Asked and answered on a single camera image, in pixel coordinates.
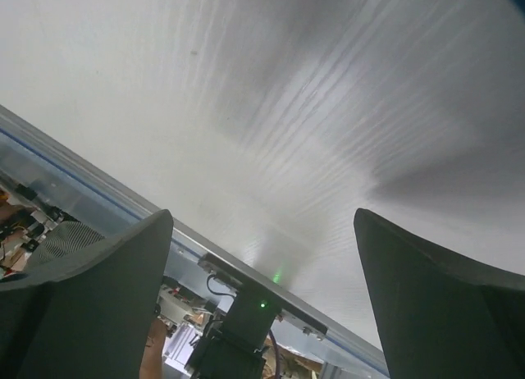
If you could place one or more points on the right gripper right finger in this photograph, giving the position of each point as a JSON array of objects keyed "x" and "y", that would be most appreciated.
[{"x": 439, "y": 314}]

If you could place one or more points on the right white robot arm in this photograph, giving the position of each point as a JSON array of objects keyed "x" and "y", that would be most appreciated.
[{"x": 233, "y": 348}]

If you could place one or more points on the person bare forearm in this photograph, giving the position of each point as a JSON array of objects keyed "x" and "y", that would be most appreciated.
[{"x": 151, "y": 365}]

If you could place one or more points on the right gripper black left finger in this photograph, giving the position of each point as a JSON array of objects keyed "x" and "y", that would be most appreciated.
[{"x": 87, "y": 314}]

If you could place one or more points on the aluminium mounting rail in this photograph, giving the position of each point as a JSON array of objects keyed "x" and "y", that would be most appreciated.
[{"x": 63, "y": 179}]

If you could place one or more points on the grey mesh office chair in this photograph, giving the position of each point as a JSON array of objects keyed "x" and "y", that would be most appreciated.
[{"x": 68, "y": 237}]

